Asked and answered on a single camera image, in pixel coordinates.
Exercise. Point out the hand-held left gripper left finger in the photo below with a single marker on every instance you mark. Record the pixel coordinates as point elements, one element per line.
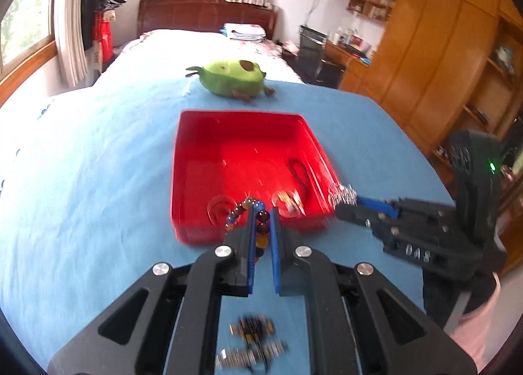
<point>251,248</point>

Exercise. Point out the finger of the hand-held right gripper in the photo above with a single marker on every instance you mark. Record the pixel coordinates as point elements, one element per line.
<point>374,205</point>
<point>355,215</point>

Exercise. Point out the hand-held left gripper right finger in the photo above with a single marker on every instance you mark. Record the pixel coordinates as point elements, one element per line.
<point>276,252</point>

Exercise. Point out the silver bangle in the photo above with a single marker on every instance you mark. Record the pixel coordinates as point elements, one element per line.
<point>291,202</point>

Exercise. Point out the red tin box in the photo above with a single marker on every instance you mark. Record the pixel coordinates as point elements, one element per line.
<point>245,146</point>

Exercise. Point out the person's pink garment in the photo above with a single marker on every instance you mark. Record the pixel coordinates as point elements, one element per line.
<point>478,330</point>

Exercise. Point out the silver metal watch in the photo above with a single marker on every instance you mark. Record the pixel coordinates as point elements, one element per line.
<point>245,356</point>

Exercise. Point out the wooden desk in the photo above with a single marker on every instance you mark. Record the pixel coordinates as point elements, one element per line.
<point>351,68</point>

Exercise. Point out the blue blanket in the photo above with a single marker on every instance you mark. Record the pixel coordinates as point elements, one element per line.
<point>102,195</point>

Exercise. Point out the black office chair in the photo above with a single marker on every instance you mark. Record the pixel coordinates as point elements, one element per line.
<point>314,56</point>

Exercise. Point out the green avocado plush toy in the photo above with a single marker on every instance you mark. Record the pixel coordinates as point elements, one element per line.
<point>229,79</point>

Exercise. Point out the wooden wardrobe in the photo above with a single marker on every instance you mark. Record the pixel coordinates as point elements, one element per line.
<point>441,32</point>

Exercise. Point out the bed quilt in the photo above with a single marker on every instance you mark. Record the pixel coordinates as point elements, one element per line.
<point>171,52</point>

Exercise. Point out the folded towels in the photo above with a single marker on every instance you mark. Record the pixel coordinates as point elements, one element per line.
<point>243,31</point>

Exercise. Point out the dark wooden headboard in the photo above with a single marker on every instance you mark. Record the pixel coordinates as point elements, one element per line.
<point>196,13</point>

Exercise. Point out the red bag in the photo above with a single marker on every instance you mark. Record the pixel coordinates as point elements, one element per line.
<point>104,38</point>

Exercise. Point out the black hanging garment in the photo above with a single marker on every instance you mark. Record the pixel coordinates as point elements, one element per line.
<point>88,15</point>

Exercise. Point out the wooden wall shelf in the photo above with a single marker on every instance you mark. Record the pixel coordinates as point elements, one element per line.
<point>372,1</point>

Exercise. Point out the large wooden frame window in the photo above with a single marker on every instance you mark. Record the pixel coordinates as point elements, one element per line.
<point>20,24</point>

